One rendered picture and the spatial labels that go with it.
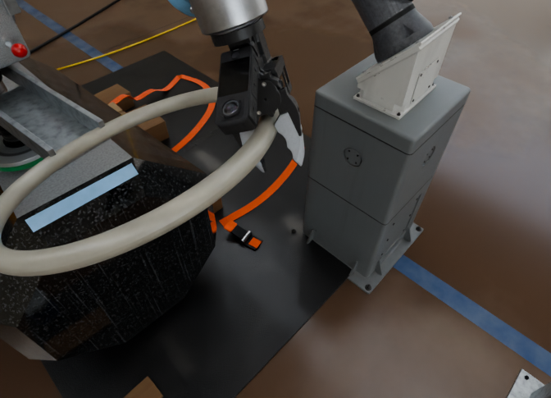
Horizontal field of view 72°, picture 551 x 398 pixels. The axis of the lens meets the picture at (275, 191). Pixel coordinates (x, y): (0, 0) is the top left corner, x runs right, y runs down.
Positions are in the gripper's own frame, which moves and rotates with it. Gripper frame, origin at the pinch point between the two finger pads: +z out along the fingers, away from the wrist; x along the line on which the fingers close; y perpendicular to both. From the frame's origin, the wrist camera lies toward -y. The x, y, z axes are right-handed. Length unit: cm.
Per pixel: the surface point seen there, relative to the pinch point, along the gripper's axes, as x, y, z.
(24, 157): 80, 29, 0
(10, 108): 66, 23, -14
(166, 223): 8.0, -19.3, -6.1
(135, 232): 10.7, -20.9, -6.7
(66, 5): 273, 330, -37
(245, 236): 59, 86, 86
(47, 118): 55, 20, -11
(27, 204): 78, 19, 9
